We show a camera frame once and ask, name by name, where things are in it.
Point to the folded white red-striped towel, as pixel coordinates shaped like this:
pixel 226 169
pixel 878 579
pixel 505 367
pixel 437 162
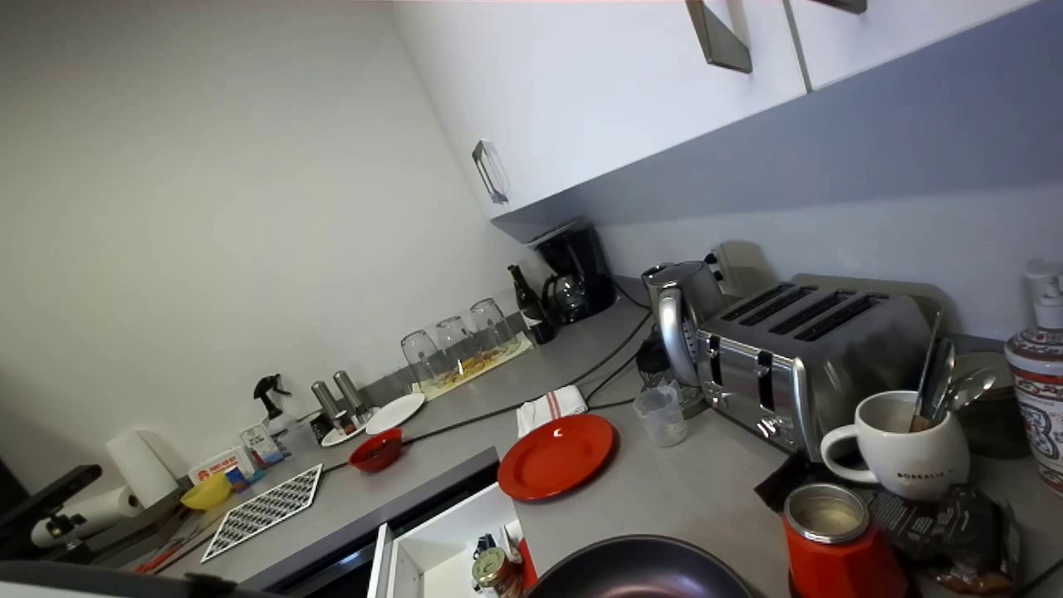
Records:
pixel 549 407

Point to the white paper towel roll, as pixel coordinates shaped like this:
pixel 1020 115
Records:
pixel 141 466

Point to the dark glass bottle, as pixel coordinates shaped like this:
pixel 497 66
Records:
pixel 527 302

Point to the black coffee machine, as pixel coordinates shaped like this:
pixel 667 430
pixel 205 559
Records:
pixel 577 271

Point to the yellowish drying mat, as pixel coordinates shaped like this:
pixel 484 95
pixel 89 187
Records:
pixel 486 364

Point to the stainless steel kettle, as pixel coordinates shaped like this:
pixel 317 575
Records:
pixel 686 321

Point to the red plate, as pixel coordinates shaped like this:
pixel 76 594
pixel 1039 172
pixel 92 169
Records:
pixel 555 456

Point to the small clear glass cup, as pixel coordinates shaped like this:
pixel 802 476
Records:
pixel 662 417

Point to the white plate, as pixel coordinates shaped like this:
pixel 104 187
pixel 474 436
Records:
pixel 398 414

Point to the steel shaker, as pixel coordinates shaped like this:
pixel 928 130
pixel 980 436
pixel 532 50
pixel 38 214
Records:
pixel 351 397
pixel 327 402

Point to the small red bowl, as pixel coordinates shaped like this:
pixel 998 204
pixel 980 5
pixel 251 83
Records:
pixel 375 450

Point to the white upper cabinet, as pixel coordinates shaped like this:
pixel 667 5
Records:
pixel 618 87

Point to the white open drawer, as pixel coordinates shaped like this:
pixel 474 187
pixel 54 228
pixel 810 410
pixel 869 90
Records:
pixel 428 553

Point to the spray bottle with black head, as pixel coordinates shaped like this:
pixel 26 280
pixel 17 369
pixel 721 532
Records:
pixel 269 399

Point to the dark frying pan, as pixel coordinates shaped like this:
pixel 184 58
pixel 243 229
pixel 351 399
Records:
pixel 642 570

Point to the chrome four-slot toaster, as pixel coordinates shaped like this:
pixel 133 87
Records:
pixel 819 352

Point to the black coaster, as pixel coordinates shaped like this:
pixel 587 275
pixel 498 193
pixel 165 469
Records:
pixel 781 482

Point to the diamond grid trivet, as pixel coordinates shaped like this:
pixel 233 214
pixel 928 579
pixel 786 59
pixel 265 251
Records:
pixel 265 513

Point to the white box with red print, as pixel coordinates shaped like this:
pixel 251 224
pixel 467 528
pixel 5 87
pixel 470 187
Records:
pixel 219 466

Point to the yellow bowl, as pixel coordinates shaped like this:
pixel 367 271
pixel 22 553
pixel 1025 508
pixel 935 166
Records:
pixel 208 497

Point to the red metal can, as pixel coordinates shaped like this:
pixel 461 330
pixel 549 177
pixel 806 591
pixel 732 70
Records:
pixel 835 543

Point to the white ceramic mug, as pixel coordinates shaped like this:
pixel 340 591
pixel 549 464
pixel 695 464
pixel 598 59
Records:
pixel 903 454

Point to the steel spoon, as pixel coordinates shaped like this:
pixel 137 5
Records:
pixel 948 382
pixel 976 388

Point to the red utensil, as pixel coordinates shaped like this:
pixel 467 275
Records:
pixel 172 548

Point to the white cylinder with black end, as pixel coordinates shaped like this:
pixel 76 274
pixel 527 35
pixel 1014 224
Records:
pixel 93 517

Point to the dark glossy package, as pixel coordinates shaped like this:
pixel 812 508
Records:
pixel 963 543

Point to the patterned ceramic soap dispenser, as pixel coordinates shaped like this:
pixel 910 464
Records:
pixel 1039 385

